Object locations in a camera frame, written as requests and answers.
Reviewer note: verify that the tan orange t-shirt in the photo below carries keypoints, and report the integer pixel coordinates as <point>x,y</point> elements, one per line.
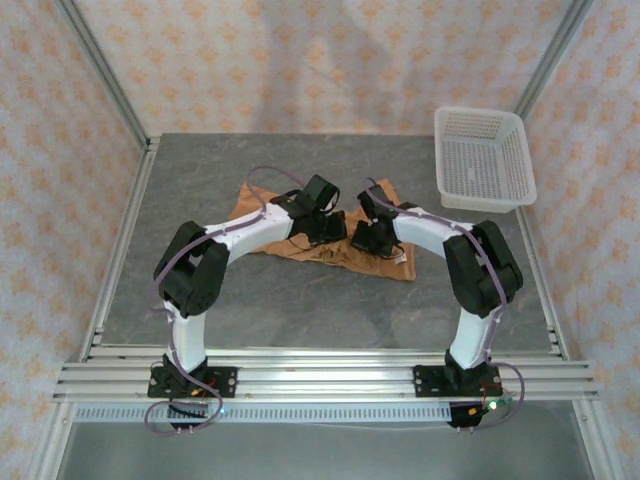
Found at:
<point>380,267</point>

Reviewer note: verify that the white perforated plastic basket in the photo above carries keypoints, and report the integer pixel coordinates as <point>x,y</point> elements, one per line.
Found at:
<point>480,160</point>

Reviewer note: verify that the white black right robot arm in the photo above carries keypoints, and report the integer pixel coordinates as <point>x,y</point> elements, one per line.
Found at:
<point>425,230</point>

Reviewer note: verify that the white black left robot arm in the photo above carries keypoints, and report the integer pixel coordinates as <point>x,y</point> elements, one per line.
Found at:
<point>250,230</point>

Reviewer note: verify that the patterned white orange curtain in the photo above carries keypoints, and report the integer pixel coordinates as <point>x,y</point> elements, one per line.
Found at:
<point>320,60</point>

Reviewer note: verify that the aluminium mounting beam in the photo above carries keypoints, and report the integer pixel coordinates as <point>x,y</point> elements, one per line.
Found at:
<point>320,375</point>

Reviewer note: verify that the small black electronics board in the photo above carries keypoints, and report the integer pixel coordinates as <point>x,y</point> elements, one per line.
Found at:
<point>462,417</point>
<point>187,411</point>

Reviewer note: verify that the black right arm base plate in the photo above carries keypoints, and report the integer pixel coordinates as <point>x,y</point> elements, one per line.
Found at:
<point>425,382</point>

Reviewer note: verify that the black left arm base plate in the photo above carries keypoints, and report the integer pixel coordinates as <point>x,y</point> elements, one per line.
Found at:
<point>224,374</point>

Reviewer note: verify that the aluminium frame post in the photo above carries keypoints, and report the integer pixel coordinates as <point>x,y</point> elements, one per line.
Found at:
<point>556,50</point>
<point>102,65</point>

